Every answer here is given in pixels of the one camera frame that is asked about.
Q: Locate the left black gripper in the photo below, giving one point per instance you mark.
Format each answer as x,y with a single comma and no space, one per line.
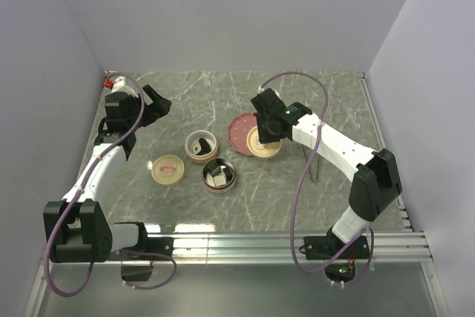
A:
154,110

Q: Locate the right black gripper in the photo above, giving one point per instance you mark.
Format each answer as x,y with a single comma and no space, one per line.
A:
263,137

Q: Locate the cream lid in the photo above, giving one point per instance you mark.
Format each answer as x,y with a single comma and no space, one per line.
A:
168,170
261,150

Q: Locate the metal tongs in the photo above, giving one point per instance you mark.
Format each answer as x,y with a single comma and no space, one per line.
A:
313,169

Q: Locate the black spiky food piece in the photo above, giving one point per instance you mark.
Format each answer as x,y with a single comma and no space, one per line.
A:
195,149

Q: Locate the sushi roll pale centre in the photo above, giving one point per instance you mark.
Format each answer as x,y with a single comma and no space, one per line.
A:
228,172

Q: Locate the sushi roll orange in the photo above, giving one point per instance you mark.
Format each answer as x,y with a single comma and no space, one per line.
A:
212,169

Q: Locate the sushi roll red centre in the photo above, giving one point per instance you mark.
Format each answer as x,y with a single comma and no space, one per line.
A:
219,181

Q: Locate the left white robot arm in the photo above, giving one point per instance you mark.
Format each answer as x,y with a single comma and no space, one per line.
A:
76,228

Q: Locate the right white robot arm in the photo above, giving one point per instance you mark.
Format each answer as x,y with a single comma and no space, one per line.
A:
374,175

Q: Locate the cream lunch box container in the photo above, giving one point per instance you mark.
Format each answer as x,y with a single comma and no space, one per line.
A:
194,137

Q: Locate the steel lunch box container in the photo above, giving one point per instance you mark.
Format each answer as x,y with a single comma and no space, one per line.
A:
208,182

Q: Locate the pink polka dot plate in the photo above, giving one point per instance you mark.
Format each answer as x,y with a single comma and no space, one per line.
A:
238,131

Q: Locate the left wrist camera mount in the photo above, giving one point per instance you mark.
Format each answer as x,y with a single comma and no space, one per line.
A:
119,83

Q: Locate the aluminium rail frame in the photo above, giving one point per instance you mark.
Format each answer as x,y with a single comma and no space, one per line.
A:
238,253

